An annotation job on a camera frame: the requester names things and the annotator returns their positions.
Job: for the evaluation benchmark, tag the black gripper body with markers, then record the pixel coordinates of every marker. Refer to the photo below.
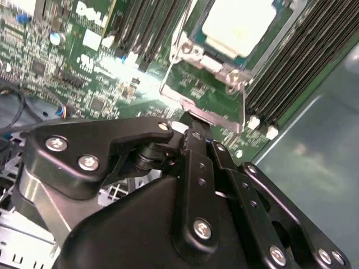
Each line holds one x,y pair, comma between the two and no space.
126,238

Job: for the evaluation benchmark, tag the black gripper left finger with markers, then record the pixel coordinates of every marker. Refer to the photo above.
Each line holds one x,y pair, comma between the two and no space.
70,145

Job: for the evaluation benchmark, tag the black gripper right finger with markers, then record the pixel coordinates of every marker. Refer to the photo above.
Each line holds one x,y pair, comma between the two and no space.
280,224

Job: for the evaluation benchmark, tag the metal socket cover frame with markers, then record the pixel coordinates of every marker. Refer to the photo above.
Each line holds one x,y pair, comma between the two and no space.
175,98

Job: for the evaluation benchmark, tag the silver topped CPU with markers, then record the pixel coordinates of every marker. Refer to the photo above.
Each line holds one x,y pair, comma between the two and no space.
238,28

